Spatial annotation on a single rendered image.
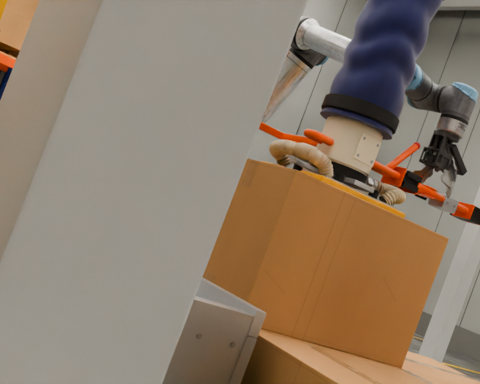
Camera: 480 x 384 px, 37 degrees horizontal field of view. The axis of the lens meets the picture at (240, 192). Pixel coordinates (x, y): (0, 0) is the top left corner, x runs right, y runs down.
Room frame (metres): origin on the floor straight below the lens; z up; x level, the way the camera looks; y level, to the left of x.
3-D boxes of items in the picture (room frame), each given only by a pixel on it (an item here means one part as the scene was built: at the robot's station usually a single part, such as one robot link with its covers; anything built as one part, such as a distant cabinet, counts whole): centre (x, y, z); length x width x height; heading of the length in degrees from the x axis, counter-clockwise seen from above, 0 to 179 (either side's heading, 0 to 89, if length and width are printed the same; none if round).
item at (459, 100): (2.29, -0.56, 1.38); 0.10 x 0.09 x 0.12; 49
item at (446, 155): (2.29, -0.56, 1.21); 0.09 x 0.08 x 0.12; 124
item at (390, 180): (2.20, -0.45, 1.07); 0.10 x 0.08 x 0.06; 34
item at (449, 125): (2.29, -0.57, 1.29); 0.10 x 0.09 x 0.05; 34
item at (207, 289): (1.86, 0.06, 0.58); 0.70 x 0.03 x 0.06; 34
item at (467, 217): (2.39, -0.75, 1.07); 0.08 x 0.07 x 0.05; 124
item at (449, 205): (2.32, -0.63, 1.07); 0.07 x 0.07 x 0.04; 34
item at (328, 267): (2.08, -0.26, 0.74); 0.60 x 0.40 x 0.40; 122
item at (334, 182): (1.98, -0.30, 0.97); 0.34 x 0.10 x 0.05; 124
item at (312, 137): (2.27, -0.34, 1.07); 0.93 x 0.30 x 0.04; 124
